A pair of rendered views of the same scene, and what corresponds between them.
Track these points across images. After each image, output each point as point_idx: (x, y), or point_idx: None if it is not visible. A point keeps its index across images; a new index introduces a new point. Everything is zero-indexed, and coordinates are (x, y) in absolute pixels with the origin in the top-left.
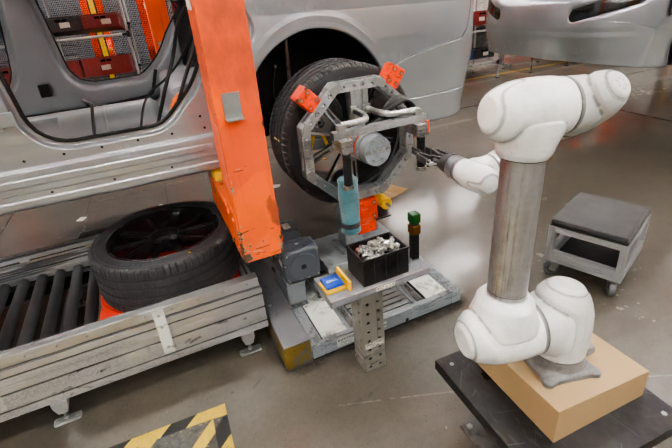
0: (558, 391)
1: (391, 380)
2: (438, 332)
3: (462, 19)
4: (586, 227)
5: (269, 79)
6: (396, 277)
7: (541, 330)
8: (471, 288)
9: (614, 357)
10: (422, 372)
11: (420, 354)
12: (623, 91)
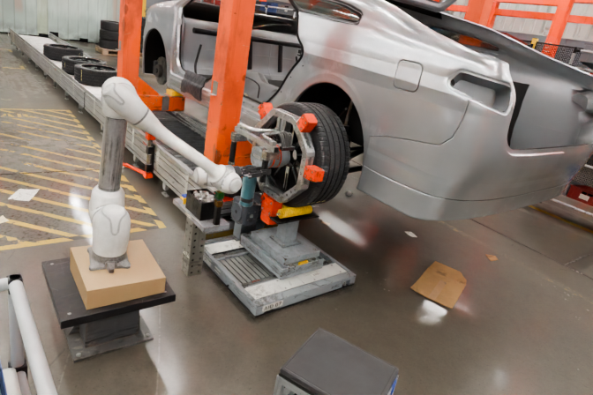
0: (84, 252)
1: (173, 278)
2: (217, 301)
3: (444, 128)
4: (303, 345)
5: (341, 115)
6: (194, 217)
7: (94, 211)
8: (273, 327)
9: (103, 282)
10: (178, 290)
11: (195, 291)
12: (103, 91)
